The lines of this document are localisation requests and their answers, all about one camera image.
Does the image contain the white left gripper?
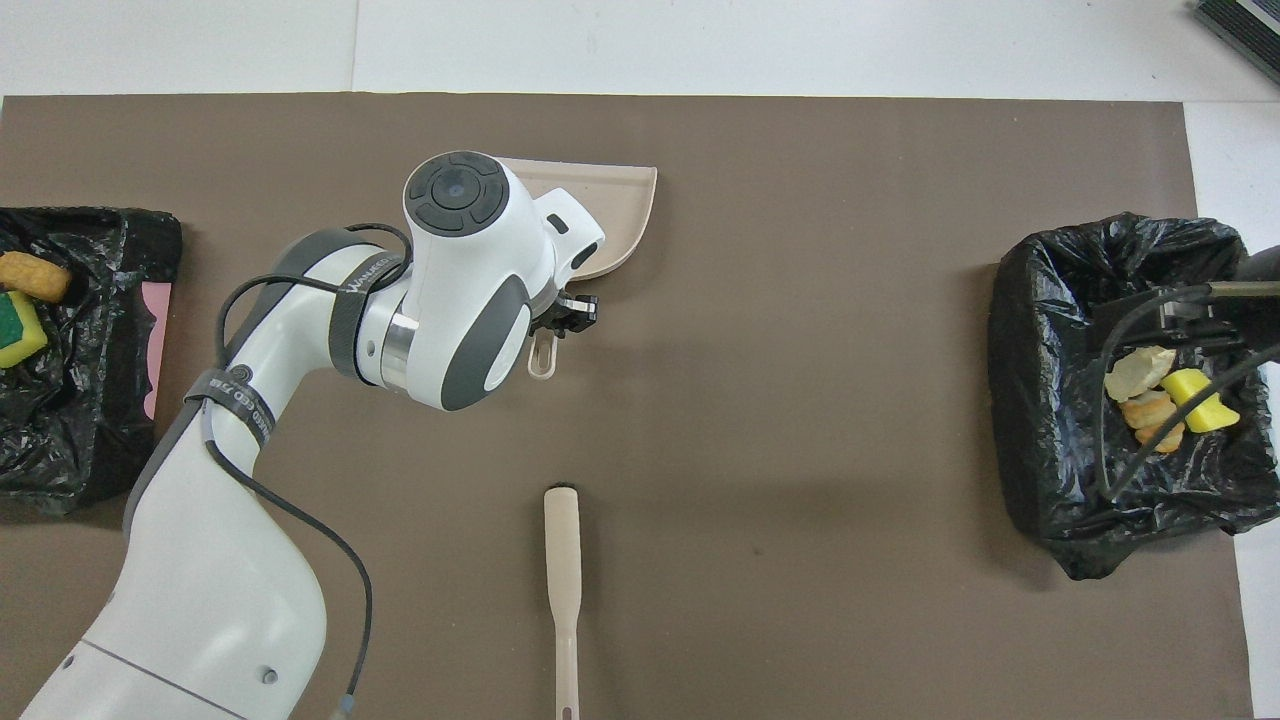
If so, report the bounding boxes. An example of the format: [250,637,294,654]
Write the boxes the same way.
[532,186,607,339]

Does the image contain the beige plastic dustpan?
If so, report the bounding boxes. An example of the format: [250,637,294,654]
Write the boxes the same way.
[497,157,659,380]

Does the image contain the beige brush black bristles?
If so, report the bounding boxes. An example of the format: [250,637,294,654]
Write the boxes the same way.
[543,484,583,720]

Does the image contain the brown bread roll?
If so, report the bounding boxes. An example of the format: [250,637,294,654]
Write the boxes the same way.
[0,251,73,304]

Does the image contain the notched yellow sponge piece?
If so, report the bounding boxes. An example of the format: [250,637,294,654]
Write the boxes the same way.
[0,290,49,370]

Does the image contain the orange striped croissant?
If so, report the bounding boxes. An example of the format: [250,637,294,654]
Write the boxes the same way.
[1118,390,1187,454]

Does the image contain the pink bin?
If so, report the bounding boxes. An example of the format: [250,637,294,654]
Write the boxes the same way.
[142,282,173,421]

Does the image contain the black trash bag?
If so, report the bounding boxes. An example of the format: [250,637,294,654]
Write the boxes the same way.
[0,206,184,517]
[988,211,1280,581]

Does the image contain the brown paper table mat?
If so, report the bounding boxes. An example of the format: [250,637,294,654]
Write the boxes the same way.
[0,93,1256,720]

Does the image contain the dark ribbed grille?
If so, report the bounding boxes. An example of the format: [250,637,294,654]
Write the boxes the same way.
[1188,0,1280,83]

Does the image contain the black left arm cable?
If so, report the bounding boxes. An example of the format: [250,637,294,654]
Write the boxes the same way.
[200,222,414,716]

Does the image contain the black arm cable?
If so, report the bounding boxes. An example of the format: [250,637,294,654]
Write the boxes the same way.
[200,222,414,716]
[1093,283,1280,501]

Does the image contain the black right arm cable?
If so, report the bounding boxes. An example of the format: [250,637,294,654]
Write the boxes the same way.
[1093,283,1280,501]

